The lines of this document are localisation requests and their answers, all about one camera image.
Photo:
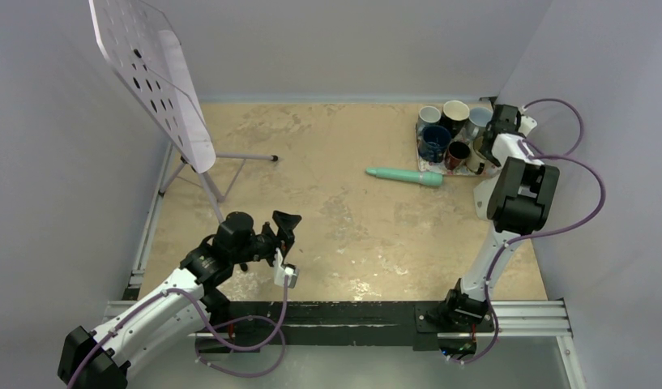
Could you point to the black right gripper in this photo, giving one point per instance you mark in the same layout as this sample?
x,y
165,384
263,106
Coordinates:
x,y
491,157

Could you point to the brown mug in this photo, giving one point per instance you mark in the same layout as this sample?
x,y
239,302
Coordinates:
x,y
456,153

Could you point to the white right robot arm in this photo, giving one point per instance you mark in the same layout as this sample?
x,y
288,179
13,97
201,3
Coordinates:
x,y
516,202

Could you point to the cream mug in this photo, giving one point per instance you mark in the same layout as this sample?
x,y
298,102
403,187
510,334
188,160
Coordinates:
x,y
476,163

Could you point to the light grey mug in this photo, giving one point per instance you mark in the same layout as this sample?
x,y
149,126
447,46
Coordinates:
x,y
478,119

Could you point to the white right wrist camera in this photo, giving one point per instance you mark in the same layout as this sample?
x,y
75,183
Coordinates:
x,y
527,123

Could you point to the white box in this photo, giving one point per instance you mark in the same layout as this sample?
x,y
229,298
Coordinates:
x,y
481,195

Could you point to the dark blue mug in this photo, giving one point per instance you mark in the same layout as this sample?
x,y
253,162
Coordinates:
x,y
432,143

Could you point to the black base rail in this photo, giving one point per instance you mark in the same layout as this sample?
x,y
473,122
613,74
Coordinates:
x,y
418,325

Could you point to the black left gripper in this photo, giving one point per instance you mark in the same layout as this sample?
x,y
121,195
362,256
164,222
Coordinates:
x,y
285,222

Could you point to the black mug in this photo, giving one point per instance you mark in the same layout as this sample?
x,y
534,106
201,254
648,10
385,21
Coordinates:
x,y
454,116

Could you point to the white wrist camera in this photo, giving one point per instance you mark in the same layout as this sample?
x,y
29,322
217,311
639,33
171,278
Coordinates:
x,y
284,274
527,123

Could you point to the floral tray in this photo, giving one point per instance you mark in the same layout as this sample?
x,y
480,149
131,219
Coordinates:
x,y
460,171

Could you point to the perforated calibration board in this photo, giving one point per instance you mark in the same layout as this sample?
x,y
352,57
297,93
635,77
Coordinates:
x,y
151,64

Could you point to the grey mug with lettering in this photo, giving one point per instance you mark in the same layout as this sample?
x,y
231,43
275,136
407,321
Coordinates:
x,y
427,116

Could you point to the mint green tube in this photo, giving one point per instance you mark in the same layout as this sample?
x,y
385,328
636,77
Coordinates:
x,y
426,178

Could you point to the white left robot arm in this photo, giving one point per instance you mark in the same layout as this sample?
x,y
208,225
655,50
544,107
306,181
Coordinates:
x,y
187,301

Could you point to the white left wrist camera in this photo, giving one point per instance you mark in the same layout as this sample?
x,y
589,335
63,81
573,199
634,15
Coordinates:
x,y
284,274

